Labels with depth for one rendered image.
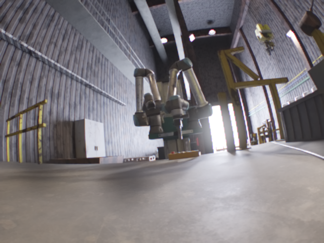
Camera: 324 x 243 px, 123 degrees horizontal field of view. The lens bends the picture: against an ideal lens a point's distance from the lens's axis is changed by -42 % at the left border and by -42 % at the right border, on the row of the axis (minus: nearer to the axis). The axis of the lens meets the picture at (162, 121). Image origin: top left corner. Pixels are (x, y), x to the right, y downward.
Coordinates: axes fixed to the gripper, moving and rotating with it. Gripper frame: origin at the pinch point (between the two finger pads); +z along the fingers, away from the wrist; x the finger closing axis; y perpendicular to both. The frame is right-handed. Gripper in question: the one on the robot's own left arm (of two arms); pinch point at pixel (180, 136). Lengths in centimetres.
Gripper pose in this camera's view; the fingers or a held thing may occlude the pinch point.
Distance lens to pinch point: 118.2
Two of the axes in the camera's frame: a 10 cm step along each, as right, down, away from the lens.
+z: 1.2, 9.8, -1.8
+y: -9.7, 1.5, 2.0
